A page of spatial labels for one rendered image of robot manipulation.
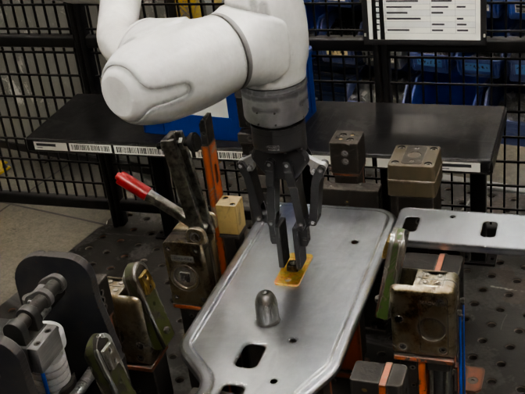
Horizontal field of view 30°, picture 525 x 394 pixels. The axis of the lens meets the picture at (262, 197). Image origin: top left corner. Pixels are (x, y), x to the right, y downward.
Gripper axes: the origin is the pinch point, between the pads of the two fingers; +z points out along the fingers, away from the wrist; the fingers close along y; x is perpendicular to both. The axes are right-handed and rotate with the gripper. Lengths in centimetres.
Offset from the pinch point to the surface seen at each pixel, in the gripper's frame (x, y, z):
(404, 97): 167, -18, 51
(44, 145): 32, -60, 3
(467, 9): 55, 18, -17
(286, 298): -7.1, 1.0, 4.7
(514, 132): 157, 17, 57
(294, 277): -2.4, 0.9, 4.3
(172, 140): -1.6, -15.5, -16.8
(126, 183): -0.9, -24.7, -8.9
